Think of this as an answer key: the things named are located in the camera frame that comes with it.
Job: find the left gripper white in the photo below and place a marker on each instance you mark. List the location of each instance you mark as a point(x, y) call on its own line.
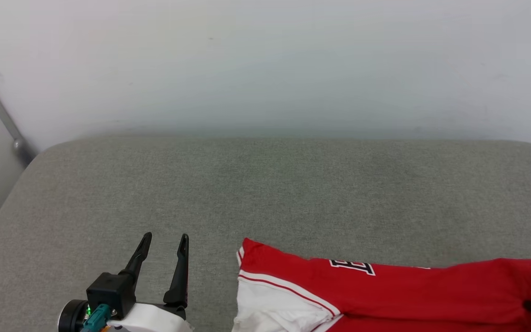
point(155, 320)

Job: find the red basketball jersey white trim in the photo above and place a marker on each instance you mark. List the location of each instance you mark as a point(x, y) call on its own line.
point(408, 299)

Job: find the teal connector on left wrist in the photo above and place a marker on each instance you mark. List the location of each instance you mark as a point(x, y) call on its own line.
point(95, 319)

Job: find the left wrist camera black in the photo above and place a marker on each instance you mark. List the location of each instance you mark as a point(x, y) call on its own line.
point(109, 293)

